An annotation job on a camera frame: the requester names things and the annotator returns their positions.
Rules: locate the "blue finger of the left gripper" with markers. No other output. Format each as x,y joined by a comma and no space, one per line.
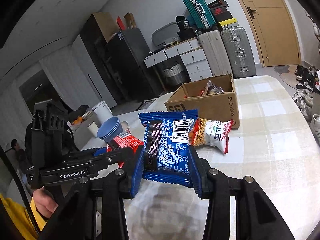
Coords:
100,151

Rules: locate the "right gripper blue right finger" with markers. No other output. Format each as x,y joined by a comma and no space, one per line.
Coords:
195,170

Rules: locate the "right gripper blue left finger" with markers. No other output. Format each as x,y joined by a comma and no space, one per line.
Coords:
138,170

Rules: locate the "small red chocolate packet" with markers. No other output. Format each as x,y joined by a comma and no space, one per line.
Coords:
127,140

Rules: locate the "white red noodle snack bag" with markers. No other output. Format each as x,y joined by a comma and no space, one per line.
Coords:
211,133

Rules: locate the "blue oreo cookie packet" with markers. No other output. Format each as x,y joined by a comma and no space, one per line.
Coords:
166,146

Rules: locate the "yellow sleeve forearm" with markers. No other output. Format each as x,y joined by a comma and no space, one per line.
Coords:
15,221

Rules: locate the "left hand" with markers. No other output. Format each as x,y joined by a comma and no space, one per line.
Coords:
44,203

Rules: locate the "stack of blue bowls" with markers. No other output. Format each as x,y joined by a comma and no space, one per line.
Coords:
110,129

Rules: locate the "white kettle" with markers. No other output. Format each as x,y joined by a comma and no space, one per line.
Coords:
102,112

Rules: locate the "brown cardboard SF box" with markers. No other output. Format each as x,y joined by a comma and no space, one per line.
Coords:
222,107

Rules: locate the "black refrigerator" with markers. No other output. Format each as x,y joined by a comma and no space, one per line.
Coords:
127,50

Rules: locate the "purple snack bag in box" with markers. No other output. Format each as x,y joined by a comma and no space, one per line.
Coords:
212,89

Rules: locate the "woven laundry basket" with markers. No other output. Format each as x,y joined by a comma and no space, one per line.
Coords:
175,75

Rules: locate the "white drawer desk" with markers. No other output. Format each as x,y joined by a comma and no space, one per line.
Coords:
191,54

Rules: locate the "white sneaker on floor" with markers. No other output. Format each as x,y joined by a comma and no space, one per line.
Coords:
315,126

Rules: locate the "silver suitcase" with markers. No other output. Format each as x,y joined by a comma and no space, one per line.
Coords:
239,52

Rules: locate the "beige suitcase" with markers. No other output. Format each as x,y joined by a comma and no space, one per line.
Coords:
215,52

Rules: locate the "door mat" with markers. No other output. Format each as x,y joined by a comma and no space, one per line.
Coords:
287,74

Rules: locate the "stack of shoe boxes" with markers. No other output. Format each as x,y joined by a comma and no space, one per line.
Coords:
224,18

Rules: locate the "wooden door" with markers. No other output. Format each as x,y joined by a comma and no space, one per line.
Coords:
273,31

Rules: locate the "teal suitcase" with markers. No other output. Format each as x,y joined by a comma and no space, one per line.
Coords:
201,14

